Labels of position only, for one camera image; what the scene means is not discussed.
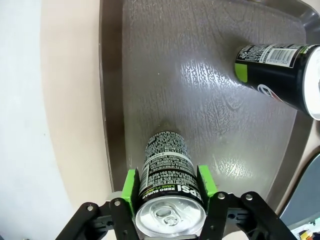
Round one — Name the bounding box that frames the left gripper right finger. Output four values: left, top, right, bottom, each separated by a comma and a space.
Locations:
196, 164, 288, 240

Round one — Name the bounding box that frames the black Pepsi zero can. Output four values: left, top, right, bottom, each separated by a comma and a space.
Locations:
233, 43, 320, 120
134, 130, 208, 238

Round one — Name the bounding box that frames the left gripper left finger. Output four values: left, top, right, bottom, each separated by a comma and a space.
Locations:
58, 167, 141, 240

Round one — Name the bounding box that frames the brown wood-pattern plastic tray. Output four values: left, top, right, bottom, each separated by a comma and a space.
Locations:
98, 0, 320, 218

